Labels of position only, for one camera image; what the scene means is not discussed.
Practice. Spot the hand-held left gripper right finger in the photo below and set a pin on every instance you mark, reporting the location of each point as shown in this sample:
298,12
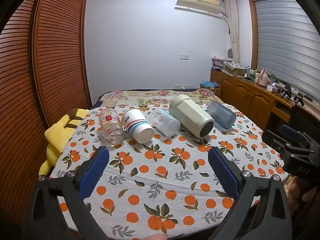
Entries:
225,175

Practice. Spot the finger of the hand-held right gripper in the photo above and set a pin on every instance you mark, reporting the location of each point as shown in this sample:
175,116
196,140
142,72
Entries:
273,140
291,132

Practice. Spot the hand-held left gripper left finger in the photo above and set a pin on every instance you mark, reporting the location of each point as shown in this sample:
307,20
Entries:
95,173

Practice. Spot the clear glass cup red print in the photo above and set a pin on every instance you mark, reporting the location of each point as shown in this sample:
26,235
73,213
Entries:
111,127

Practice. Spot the blue translucent plastic cup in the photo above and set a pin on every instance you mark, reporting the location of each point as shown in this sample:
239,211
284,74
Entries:
221,115

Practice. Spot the white striped paper cup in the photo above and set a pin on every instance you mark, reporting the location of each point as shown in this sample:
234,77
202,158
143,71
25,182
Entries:
137,127

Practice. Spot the cream green thermos cup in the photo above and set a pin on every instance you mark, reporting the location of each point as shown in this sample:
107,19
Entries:
190,116

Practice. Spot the clear plastic cup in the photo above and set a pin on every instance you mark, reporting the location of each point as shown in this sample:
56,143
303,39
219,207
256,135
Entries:
163,122

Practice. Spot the person's right hand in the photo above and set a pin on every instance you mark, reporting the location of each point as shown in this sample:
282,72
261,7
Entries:
297,191

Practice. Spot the black device on stand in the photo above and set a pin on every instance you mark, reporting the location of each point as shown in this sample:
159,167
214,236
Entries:
287,91

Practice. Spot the wooden sideboard cabinet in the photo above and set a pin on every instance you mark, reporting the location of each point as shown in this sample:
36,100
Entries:
250,100

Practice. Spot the white tissue box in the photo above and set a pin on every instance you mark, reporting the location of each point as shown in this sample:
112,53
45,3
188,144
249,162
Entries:
272,87

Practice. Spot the yellow plush toy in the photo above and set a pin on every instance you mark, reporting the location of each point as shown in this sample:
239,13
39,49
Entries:
56,135

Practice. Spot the pink kettle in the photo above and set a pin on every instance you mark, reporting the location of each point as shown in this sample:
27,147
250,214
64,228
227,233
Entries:
263,78

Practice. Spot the orange fruit printed blanket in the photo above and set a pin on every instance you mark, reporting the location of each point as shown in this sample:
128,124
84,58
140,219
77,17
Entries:
162,170

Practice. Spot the cardboard box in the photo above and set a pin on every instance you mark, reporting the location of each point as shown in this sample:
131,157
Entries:
236,71

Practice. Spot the blue plastic bag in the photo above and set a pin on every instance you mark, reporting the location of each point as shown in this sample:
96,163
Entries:
209,83

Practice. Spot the grey window blind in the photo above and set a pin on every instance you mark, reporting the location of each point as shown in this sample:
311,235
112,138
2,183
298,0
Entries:
287,42

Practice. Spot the stack of pink boxes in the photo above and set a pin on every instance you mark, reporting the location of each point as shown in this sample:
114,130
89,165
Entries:
217,63

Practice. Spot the small grey fan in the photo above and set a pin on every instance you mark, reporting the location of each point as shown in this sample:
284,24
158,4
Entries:
230,53

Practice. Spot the floral bed blanket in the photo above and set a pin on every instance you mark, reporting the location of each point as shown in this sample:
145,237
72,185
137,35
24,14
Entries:
155,96

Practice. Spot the beige patterned curtain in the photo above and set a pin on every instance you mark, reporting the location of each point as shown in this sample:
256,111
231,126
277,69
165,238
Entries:
233,30

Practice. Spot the wooden louvered wardrobe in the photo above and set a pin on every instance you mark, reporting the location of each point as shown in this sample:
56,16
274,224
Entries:
37,67

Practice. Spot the white wall socket strip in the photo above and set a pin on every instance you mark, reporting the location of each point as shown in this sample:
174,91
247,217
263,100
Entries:
183,86

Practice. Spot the white wall switch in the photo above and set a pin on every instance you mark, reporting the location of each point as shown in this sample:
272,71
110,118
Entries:
184,56

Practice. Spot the cream wall air conditioner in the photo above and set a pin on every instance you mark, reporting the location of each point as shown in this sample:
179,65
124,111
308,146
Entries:
198,1

